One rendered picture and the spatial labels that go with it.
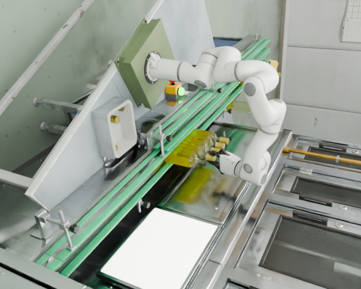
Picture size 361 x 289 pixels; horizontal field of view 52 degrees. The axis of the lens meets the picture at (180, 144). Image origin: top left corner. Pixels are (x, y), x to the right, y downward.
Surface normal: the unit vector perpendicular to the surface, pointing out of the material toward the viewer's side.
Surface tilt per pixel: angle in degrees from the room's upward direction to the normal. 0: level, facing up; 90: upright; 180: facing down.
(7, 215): 90
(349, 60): 90
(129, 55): 90
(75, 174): 0
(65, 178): 0
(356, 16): 90
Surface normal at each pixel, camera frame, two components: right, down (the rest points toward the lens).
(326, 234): -0.07, -0.86
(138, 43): -0.26, -0.58
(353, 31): -0.47, 0.47
